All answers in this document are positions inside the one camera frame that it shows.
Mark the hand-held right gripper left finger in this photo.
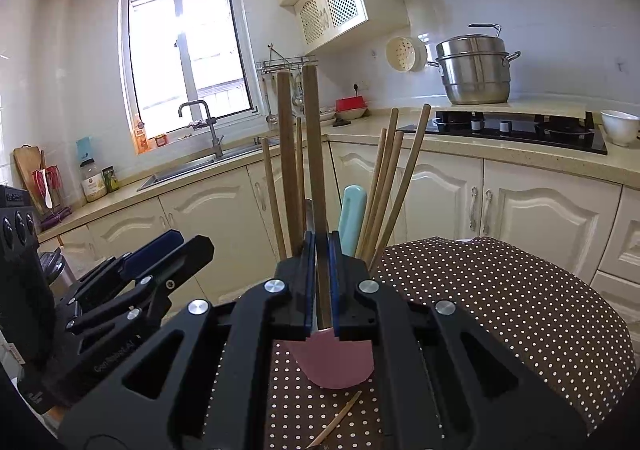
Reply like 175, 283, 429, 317
59, 230, 318, 450

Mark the mint green handled utensil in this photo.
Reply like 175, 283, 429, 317
339, 185, 367, 257

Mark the black gas stove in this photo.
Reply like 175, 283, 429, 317
397, 110, 608, 155

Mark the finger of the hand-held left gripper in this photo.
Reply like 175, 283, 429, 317
54, 230, 185, 306
66, 235, 215, 356

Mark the thin bamboo sliver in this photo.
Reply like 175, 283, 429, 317
306, 390, 363, 449

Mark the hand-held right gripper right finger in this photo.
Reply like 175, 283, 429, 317
327, 230, 588, 450

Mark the cream plastic colander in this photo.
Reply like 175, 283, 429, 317
385, 36, 427, 73

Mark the pink cup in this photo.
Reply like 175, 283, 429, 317
290, 327, 375, 390

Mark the metal wall rack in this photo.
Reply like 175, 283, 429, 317
256, 44, 319, 76

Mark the glass jar with label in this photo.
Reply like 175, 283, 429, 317
80, 158, 108, 203

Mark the stainless steel steamer pot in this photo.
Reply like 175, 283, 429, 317
426, 23, 521, 106

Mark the red container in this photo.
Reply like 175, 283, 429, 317
332, 96, 371, 121

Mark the wooden cutting board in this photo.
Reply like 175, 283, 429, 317
12, 145, 46, 211

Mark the kitchen window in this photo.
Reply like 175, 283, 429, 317
120, 0, 258, 138

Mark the steel kitchen sink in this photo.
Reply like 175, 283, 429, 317
136, 150, 278, 192

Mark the brown polka dot tablecloth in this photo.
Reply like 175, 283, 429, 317
202, 236, 637, 450

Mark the beige kitchen countertop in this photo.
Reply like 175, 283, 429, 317
37, 97, 640, 241

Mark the metal sink faucet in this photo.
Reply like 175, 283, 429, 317
178, 100, 225, 160

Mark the metal canister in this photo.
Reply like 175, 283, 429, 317
39, 249, 76, 298

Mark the hanging metal ladle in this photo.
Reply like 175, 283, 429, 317
263, 72, 279, 126

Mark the cream lattice wall cabinet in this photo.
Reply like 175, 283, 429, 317
294, 0, 411, 56

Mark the white bowl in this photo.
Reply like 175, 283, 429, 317
600, 109, 640, 147

